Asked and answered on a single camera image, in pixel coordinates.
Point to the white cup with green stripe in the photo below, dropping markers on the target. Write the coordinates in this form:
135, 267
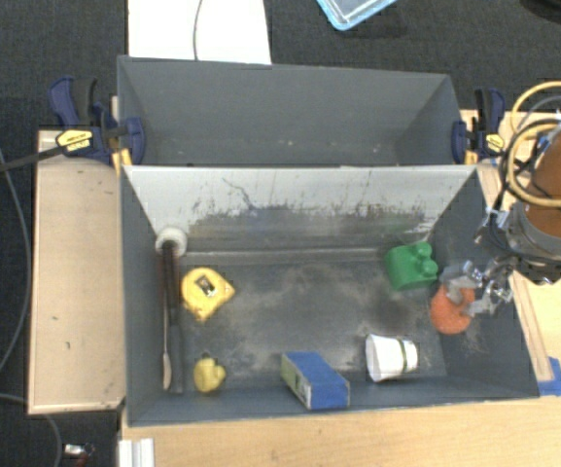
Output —
387, 358

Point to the grey metal bin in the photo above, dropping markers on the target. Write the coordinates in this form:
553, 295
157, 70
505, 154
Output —
285, 309

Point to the orange ball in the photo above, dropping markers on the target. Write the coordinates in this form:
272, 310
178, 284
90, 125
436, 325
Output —
445, 316

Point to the yellow toy duck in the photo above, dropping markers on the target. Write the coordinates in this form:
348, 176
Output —
208, 373

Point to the blue and green box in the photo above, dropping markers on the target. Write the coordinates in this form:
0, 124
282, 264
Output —
321, 380

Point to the green toy building block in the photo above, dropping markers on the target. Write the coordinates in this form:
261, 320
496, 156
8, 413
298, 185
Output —
409, 265

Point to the yellow tape measure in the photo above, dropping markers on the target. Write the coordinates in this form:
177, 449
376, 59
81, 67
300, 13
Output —
207, 292

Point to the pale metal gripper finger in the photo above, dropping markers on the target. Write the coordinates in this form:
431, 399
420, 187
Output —
474, 307
455, 280

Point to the pale wood board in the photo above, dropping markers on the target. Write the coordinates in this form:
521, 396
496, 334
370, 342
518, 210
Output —
76, 285

